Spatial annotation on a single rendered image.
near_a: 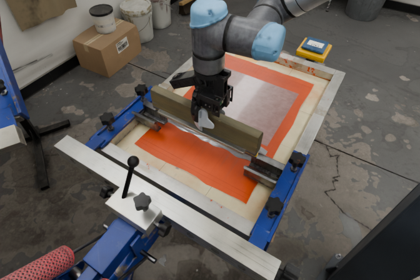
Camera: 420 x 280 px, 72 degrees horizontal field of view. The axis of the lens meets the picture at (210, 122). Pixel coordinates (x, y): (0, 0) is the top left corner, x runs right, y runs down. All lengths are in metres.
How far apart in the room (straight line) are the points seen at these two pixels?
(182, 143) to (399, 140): 1.96
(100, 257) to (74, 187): 1.45
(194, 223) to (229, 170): 0.24
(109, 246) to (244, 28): 0.55
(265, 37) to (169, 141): 0.53
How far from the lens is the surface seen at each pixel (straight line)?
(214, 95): 0.71
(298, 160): 0.83
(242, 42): 0.58
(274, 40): 0.57
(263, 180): 0.84
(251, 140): 0.76
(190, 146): 0.95
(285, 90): 1.18
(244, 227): 0.78
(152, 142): 0.98
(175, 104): 0.84
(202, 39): 0.61
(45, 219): 2.12
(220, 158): 0.92
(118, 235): 0.74
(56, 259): 0.72
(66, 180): 2.22
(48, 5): 2.79
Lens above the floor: 1.71
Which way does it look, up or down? 47 degrees down
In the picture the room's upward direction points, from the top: straight up
